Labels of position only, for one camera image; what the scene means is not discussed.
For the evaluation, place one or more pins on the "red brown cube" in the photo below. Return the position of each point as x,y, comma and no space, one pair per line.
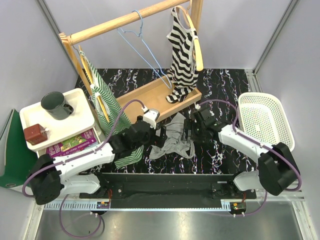
35,134

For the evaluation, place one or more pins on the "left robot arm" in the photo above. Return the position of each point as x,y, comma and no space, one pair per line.
53,177

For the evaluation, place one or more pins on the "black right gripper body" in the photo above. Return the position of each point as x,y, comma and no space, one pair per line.
198,134

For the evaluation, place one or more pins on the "dark green mug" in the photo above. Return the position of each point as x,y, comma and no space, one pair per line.
56,105

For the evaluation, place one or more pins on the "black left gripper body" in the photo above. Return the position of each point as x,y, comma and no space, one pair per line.
150,138

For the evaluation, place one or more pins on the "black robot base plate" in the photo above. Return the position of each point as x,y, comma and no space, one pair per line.
164,192

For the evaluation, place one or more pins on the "green binder folder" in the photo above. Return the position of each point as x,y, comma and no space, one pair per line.
16,159

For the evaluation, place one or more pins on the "black white striped tank top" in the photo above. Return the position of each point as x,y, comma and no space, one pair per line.
182,72

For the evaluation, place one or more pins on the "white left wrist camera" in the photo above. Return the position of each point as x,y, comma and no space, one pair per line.
150,116

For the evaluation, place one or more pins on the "green white striped top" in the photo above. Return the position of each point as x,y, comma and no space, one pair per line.
113,108

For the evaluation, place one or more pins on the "white perforated plastic basket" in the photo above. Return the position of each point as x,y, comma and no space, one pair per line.
262,116

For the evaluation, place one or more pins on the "wooden hanger right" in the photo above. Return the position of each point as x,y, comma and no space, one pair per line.
197,48

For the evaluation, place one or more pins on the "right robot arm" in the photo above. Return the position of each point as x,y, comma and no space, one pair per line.
276,167

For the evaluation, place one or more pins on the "wooden hanger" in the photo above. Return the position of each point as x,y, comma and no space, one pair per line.
197,48
93,82

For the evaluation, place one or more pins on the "wooden hanger left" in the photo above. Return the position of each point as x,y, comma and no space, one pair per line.
93,82

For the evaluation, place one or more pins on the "grey tank top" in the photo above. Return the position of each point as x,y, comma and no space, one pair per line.
174,142

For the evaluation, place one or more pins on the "purple book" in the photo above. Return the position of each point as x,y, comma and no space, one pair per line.
73,145

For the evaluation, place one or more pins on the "wooden clothes rack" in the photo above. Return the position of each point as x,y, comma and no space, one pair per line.
130,84

